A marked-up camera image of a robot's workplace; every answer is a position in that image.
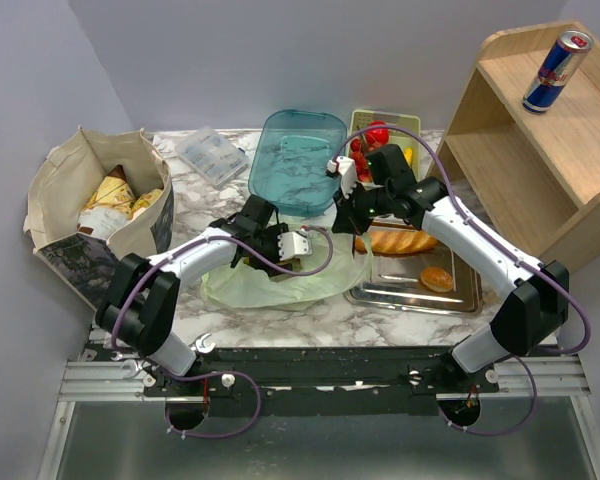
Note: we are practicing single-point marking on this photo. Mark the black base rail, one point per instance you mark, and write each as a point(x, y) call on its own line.
point(295, 382)

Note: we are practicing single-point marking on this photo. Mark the metal tray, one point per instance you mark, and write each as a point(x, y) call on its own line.
point(394, 281)

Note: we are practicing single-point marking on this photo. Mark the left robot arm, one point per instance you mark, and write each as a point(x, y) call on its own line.
point(139, 305)

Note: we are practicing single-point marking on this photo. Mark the clear plastic compartment box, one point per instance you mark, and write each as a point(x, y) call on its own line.
point(212, 156)

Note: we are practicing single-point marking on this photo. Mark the beige canvas tote bag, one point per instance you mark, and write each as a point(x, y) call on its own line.
point(62, 187)

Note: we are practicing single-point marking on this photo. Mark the yellow banana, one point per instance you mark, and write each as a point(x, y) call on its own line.
point(409, 155)

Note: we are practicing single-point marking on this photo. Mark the red bull can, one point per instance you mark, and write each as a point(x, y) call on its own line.
point(556, 70)

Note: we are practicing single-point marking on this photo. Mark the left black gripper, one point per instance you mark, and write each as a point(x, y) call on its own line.
point(272, 234)

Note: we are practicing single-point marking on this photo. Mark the red apple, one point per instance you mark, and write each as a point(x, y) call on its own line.
point(378, 135)

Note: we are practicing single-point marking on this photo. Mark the teal transparent plastic container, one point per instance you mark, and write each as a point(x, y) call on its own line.
point(289, 165)

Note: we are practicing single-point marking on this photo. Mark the glazed donut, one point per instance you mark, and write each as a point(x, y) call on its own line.
point(437, 279)

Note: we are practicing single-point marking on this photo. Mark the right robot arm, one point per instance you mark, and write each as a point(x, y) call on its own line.
point(532, 293)

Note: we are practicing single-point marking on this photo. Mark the green plastic grocery bag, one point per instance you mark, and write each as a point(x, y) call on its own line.
point(243, 287)

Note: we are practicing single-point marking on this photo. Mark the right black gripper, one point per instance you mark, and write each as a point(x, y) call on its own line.
point(346, 219)

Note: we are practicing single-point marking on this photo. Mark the wooden shelf unit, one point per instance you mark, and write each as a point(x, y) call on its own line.
point(536, 175)

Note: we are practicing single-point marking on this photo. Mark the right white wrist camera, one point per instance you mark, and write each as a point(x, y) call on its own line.
point(343, 168)

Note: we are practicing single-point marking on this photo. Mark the bread loaf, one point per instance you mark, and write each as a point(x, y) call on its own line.
point(400, 242)

